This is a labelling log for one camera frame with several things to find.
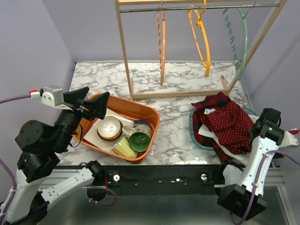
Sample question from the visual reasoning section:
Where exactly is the orange plastic bin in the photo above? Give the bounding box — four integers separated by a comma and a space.
73, 95, 160, 164

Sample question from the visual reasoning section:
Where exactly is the white skirt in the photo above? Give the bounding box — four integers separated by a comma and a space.
198, 107, 258, 166

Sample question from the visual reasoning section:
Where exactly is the wooden clothes rack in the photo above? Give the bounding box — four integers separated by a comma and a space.
114, 0, 287, 101

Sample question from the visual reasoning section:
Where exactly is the green floral mug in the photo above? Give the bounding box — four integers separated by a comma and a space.
128, 132, 150, 152

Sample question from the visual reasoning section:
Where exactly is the orange hanger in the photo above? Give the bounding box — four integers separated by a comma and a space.
157, 0, 166, 86

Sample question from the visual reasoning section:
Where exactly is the red polka dot garment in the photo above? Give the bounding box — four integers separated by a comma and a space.
200, 101, 254, 155

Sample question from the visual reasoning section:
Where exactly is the white mug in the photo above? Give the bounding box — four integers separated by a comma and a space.
122, 125, 152, 142

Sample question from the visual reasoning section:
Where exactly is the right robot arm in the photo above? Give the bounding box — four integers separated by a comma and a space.
215, 108, 299, 225

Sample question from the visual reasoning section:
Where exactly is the dark blue cup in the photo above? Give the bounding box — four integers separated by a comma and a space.
134, 120, 150, 127

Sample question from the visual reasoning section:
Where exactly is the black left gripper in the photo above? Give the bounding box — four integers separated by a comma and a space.
53, 86, 111, 152

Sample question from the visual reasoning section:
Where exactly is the white and brown bowl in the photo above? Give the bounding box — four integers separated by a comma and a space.
97, 116, 123, 141

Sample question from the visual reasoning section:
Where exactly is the red plaid skirt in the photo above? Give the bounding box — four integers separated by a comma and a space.
191, 92, 232, 162

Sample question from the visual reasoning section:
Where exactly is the yellow sponge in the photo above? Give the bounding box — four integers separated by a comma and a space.
112, 138, 138, 159

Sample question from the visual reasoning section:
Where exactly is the blue transparent tray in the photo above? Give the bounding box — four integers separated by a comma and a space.
188, 106, 258, 150

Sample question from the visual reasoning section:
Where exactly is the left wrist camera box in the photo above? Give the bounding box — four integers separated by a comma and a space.
41, 86, 71, 110

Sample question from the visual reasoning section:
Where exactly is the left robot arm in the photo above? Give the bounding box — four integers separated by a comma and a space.
0, 86, 110, 225

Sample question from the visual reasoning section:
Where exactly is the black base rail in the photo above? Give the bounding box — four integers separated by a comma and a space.
77, 164, 225, 196

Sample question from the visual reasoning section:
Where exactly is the yellow plastic hanger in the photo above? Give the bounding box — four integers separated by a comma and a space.
186, 0, 211, 77

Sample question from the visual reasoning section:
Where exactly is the mint green hanger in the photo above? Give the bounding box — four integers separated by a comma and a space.
220, 0, 257, 80

